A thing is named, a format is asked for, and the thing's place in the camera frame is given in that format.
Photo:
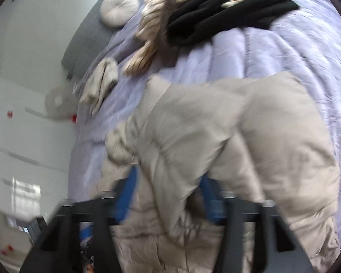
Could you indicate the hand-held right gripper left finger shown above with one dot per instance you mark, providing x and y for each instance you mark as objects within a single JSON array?
[{"x": 127, "y": 187}]

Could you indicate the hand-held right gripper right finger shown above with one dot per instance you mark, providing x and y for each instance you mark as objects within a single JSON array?
[{"x": 211, "y": 199}]

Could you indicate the beige puffer jacket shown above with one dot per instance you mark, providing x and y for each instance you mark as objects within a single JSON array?
[{"x": 201, "y": 119}]

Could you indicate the black clothes pile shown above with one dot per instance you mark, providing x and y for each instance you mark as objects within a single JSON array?
[{"x": 216, "y": 14}]

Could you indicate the bright window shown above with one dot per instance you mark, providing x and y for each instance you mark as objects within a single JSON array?
[{"x": 22, "y": 190}]

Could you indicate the small cream garment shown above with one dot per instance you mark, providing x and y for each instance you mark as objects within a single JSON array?
[{"x": 99, "y": 82}]

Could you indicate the white electric fan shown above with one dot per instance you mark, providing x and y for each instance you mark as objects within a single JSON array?
[{"x": 58, "y": 102}]

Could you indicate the white wardrobe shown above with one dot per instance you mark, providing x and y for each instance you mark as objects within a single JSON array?
[{"x": 25, "y": 136}]

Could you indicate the grey padded headboard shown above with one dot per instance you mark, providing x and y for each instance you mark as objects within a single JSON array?
[{"x": 85, "y": 42}]

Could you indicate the beige striped garment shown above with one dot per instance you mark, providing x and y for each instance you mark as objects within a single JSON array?
[{"x": 152, "y": 17}]

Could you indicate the lavender plush blanket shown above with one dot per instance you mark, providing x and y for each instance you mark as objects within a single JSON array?
[{"x": 301, "y": 48}]

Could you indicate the round cream cushion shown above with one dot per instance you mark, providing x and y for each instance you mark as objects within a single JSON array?
[{"x": 118, "y": 7}]

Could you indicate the red wall sticker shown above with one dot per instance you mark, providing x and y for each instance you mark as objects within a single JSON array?
[
  {"x": 9, "y": 114},
  {"x": 74, "y": 118}
]

